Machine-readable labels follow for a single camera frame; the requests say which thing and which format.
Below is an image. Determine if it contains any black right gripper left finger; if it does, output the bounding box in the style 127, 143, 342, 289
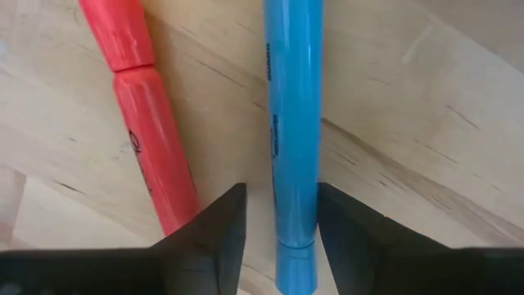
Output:
0, 182, 249, 295

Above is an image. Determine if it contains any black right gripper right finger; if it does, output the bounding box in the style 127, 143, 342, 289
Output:
317, 182, 524, 295

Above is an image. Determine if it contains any pink highlighter marker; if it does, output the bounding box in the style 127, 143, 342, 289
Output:
77, 0, 202, 238

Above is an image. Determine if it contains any blue highlighter marker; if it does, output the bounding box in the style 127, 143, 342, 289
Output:
261, 0, 325, 295

